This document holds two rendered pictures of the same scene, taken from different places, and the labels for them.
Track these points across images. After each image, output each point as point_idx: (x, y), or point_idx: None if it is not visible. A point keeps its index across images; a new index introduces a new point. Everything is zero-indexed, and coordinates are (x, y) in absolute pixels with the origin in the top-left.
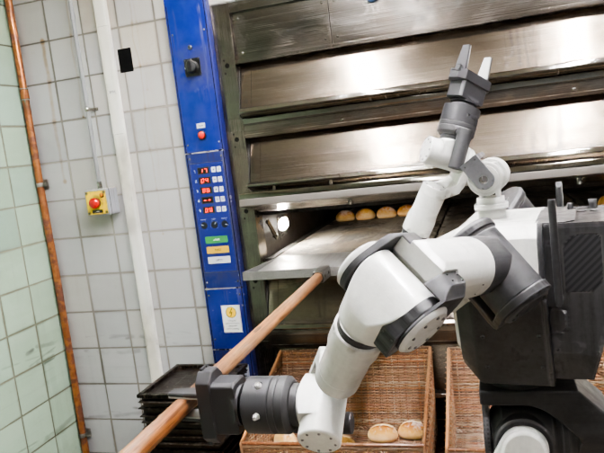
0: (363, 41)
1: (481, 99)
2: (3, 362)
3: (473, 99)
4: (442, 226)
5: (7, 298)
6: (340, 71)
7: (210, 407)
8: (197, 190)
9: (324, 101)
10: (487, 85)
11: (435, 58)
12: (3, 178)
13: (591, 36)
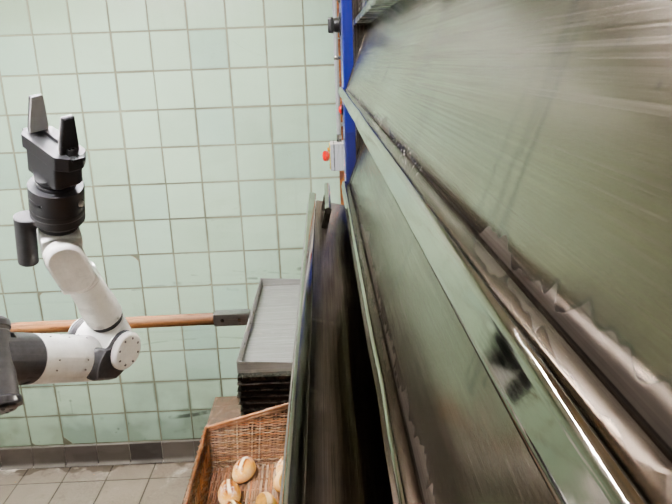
0: (364, 11)
1: (50, 179)
2: (271, 267)
3: (39, 177)
4: None
5: (285, 218)
6: (366, 54)
7: None
8: (344, 171)
9: (341, 98)
10: (50, 161)
11: (377, 57)
12: (299, 114)
13: (413, 59)
